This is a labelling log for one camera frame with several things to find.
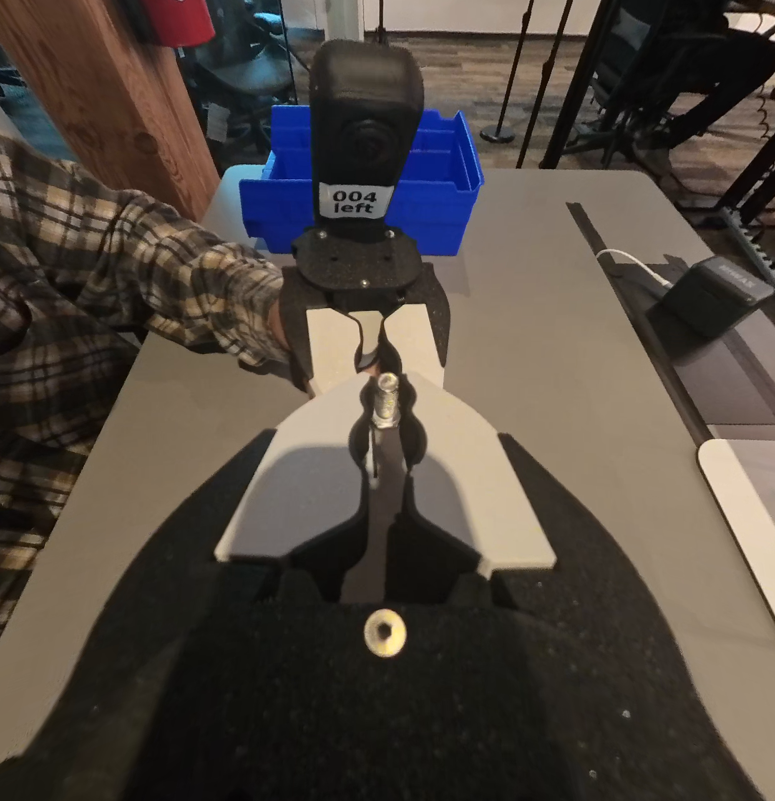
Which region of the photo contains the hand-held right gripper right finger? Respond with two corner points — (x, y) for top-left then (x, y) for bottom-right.
(397, 371), (559, 579)

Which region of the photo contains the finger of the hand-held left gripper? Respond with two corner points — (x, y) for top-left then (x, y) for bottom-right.
(306, 305), (366, 398)
(381, 304), (445, 388)

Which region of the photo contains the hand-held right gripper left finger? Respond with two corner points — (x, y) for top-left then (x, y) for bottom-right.
(212, 373), (379, 564)

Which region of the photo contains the silver bolt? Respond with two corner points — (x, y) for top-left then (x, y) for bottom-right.
(370, 372), (402, 431)

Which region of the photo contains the blue plastic bin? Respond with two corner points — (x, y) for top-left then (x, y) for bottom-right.
(239, 104), (486, 257)

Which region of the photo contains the person's left forearm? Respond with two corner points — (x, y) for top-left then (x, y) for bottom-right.
(0, 128), (288, 376)

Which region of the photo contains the person's left hand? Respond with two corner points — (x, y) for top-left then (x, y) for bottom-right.
(266, 302), (293, 364)

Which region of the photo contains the grey mesh office chair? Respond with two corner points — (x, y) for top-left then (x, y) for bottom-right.
(190, 0), (301, 148)

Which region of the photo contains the black microphone stand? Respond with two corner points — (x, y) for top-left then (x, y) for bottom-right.
(480, 0), (535, 144)

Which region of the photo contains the red fire extinguisher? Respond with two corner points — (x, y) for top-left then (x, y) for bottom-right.
(140, 0), (216, 48)

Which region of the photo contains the black stand pole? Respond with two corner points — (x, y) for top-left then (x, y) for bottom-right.
(541, 0), (619, 170)

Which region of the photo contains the person's plaid shirt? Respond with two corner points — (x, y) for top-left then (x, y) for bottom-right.
(0, 350), (141, 661)

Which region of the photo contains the black office chair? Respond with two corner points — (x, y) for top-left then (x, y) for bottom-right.
(588, 0), (676, 157)

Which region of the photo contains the grey charger box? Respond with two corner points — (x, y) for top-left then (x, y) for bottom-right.
(650, 254), (775, 340)

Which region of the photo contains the white charger cable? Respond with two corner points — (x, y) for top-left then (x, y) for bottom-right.
(596, 248), (674, 290)

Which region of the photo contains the brown wooden post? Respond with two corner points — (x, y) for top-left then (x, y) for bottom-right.
(0, 0), (222, 221)

